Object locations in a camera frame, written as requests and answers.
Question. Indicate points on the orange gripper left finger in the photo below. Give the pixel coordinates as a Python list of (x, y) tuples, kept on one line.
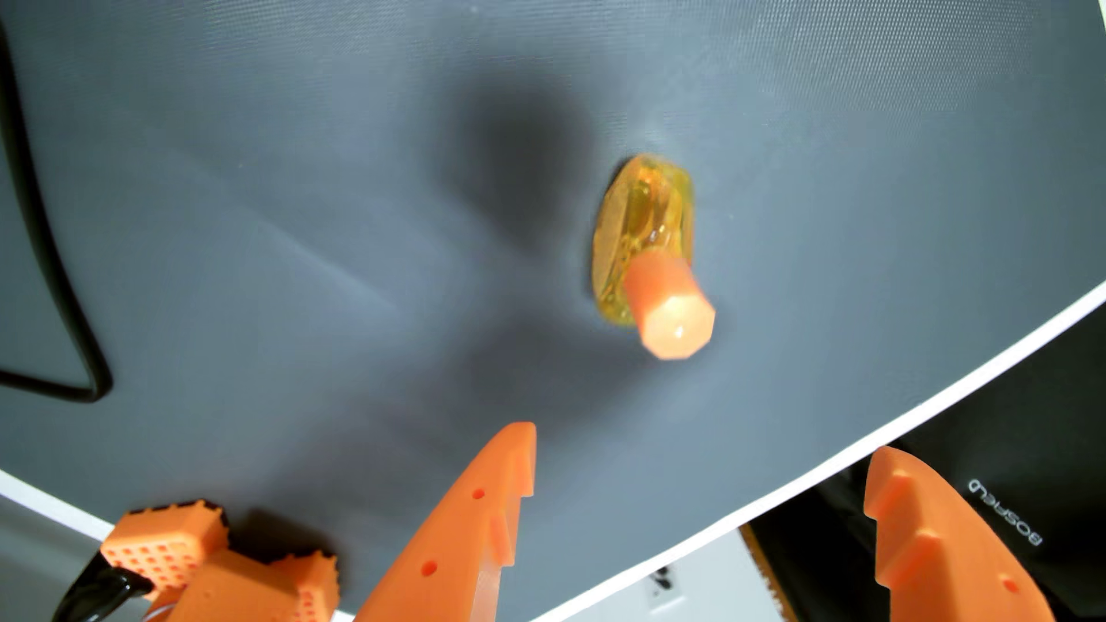
[(458, 544)]

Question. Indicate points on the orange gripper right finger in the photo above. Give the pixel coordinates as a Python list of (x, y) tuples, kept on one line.
[(950, 553)]

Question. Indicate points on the yellow eyedrops bottle orange cap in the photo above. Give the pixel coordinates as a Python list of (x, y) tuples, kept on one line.
[(652, 259)]

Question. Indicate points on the black bag with print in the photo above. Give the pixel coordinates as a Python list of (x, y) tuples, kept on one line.
[(1037, 432)]

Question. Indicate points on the white power socket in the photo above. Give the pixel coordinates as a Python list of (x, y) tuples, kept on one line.
[(664, 589)]

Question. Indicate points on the grey textured mat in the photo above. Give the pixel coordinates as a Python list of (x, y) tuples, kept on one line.
[(346, 216)]

